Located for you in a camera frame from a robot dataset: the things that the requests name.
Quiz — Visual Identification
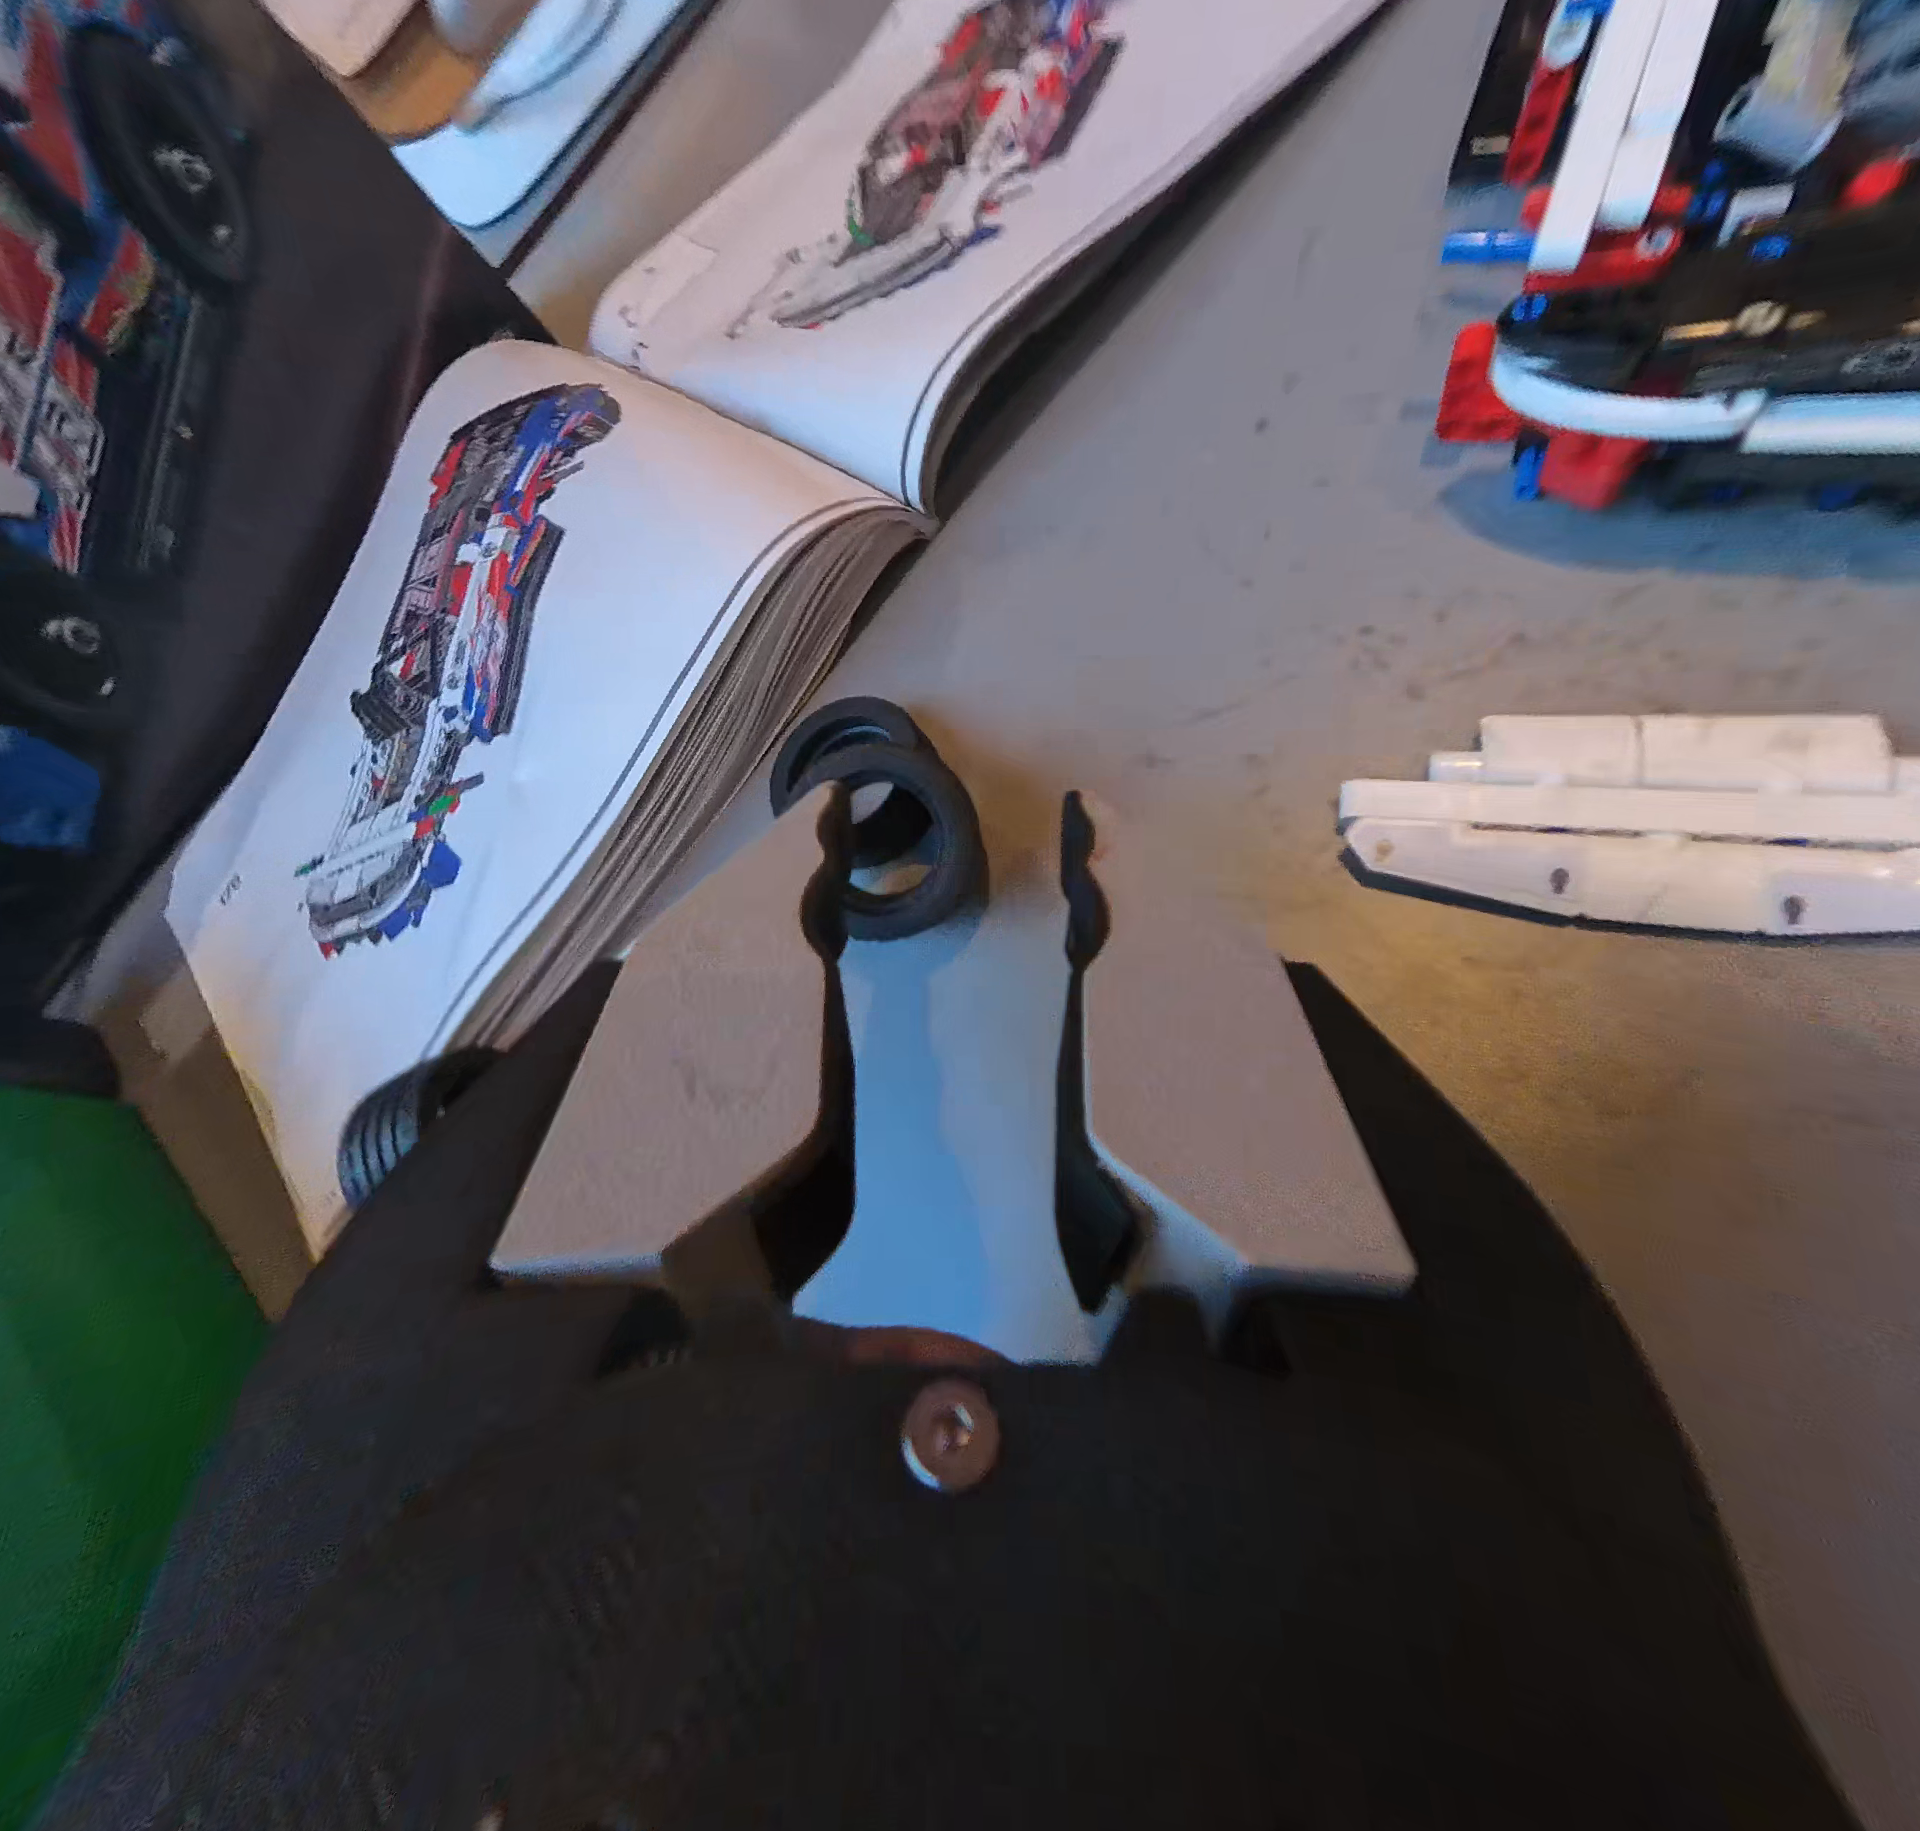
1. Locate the toy brick race car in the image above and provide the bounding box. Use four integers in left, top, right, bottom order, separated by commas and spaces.
1432, 0, 1920, 516

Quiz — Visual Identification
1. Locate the toy car set box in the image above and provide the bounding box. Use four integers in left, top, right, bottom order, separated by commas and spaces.
0, 0, 557, 992

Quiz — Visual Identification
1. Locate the white toy brick panel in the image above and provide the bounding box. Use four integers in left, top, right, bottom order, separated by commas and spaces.
1332, 709, 1920, 944

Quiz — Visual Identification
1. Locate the grey desk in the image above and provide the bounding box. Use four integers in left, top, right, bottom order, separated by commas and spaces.
91, 0, 1920, 1831

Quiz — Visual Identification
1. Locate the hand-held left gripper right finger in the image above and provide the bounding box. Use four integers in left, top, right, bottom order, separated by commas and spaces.
1057, 790, 1420, 1313

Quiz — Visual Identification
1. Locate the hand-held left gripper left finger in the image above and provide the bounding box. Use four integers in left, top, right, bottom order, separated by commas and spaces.
488, 785, 861, 1279

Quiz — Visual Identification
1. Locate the thick instruction booklet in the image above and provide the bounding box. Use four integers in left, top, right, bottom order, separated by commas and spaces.
162, 0, 1488, 1265

